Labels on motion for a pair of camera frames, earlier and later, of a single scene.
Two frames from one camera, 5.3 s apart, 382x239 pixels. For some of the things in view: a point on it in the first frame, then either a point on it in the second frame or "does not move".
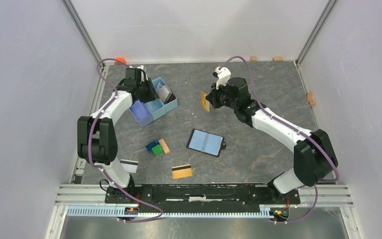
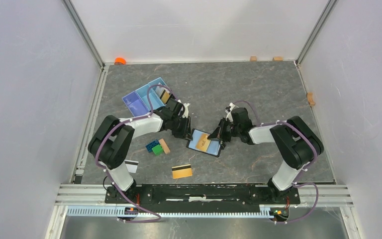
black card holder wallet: [206, 142] does not move
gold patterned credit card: [205, 103] → [203, 142]
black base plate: [199, 194] does not move
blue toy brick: [149, 146] does not move
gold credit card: [181, 171] does not move
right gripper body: [221, 97] → [227, 129]
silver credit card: [130, 166] does not move
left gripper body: [146, 91] → [182, 129]
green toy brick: [158, 150] does not move
